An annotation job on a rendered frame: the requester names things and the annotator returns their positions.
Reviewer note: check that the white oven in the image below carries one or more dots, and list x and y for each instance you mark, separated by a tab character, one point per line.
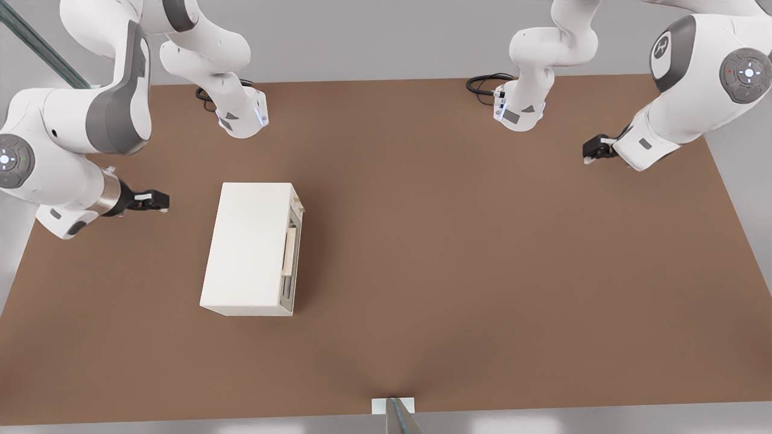
247	247

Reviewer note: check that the silver frame post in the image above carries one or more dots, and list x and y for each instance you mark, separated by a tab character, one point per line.
42	48
399	419

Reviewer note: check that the silver post foot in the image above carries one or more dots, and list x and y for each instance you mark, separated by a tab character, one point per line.
379	405

